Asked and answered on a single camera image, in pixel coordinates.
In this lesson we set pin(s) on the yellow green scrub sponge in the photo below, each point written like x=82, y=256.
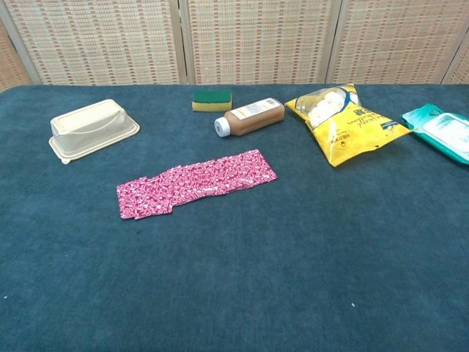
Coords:
x=212, y=100

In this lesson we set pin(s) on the brown bottle with white cap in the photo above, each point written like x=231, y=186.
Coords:
x=253, y=115

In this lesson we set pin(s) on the yellow snack bag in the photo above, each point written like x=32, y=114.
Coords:
x=344, y=124

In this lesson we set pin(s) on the pink patterned folded cloth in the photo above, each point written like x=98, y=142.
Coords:
x=227, y=174

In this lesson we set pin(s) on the woven bamboo screen panel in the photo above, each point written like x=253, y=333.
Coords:
x=256, y=40
x=459, y=67
x=99, y=40
x=11, y=62
x=395, y=40

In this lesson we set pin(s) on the beige plastic lidded container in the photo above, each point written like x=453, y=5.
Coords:
x=91, y=128

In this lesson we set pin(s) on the dark blue velvet tablecloth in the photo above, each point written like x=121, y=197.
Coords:
x=234, y=264

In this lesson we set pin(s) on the teal wet wipes pack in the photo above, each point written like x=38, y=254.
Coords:
x=443, y=130

